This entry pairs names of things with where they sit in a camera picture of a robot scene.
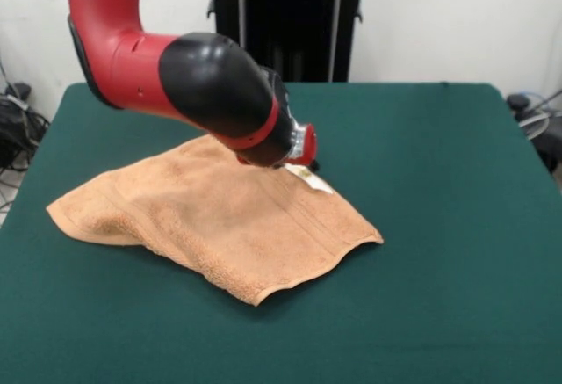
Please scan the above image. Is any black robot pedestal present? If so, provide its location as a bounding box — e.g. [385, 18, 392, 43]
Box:
[205, 0, 383, 83]

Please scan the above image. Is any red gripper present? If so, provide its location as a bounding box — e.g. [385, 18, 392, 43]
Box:
[299, 123, 321, 172]

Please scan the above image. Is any tan terry towel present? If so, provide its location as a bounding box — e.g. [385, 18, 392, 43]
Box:
[46, 133, 385, 308]

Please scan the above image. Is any black equipment with hoses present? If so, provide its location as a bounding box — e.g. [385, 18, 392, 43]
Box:
[506, 91, 562, 174]

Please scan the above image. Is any black cable bundle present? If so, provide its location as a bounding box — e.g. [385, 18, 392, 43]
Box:
[0, 83, 52, 174]

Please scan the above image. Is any dark green table cloth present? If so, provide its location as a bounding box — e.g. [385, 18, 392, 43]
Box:
[0, 82, 562, 384]

